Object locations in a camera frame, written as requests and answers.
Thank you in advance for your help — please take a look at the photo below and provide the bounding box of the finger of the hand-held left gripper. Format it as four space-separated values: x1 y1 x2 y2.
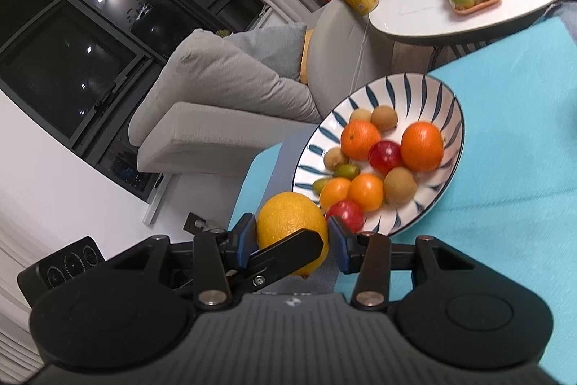
231 229 325 294

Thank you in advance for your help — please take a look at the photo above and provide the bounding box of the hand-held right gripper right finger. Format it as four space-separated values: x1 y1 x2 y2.
327 216 479 310

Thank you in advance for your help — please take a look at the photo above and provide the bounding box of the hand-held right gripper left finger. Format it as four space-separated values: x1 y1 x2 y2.
106 213 259 312

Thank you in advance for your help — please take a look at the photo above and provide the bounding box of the yellow lemon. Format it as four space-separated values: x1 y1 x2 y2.
256 192 330 280

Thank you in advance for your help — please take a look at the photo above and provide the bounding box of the red apple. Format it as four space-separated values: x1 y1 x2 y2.
368 140 404 175
325 199 365 235

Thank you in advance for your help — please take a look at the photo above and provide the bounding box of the orange tangerine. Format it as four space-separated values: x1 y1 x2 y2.
348 173 385 212
319 178 352 212
400 121 445 172
340 120 382 161

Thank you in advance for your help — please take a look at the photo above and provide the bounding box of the brown kiwi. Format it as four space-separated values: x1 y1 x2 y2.
383 167 418 205

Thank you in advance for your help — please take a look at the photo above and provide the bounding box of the blue striped white plate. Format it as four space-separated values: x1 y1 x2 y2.
292 73 465 237

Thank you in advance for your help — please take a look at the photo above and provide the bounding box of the grey fabric sofa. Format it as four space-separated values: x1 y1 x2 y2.
128 0 376 178

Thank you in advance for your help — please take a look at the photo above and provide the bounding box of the blue and grey tablecloth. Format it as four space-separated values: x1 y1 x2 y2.
228 17 577 385

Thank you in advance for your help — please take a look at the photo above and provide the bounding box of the yellow cushion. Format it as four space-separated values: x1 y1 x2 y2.
299 30 315 84

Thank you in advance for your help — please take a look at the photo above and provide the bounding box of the grey cushion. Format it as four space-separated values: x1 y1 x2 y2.
224 23 308 80

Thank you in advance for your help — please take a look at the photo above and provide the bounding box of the white round table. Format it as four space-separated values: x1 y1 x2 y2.
369 0 577 72

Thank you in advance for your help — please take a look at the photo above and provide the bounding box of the dark framed window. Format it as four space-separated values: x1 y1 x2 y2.
0 0 271 205

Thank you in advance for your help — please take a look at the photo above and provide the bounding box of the dark wall socket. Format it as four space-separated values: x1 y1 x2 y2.
184 212 206 238

